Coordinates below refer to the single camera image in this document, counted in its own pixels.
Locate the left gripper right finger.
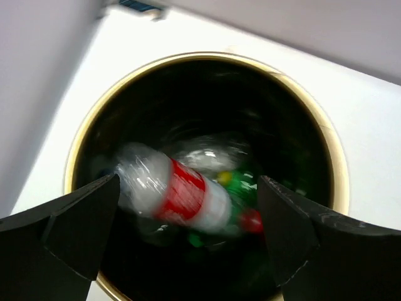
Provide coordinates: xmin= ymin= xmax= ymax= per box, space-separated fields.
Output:
xmin=258 ymin=176 xmax=400 ymax=300

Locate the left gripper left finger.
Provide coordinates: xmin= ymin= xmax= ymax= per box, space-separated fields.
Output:
xmin=1 ymin=174 xmax=120 ymax=300

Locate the green plastic bottle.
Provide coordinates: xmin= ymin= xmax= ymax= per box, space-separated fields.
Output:
xmin=187 ymin=167 xmax=263 ymax=248

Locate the tall red-label water bottle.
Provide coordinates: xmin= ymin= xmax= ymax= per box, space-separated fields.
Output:
xmin=114 ymin=142 xmax=264 ymax=235

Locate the orange cylindrical bin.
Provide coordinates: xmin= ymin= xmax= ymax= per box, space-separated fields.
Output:
xmin=65 ymin=52 xmax=349 ymax=300

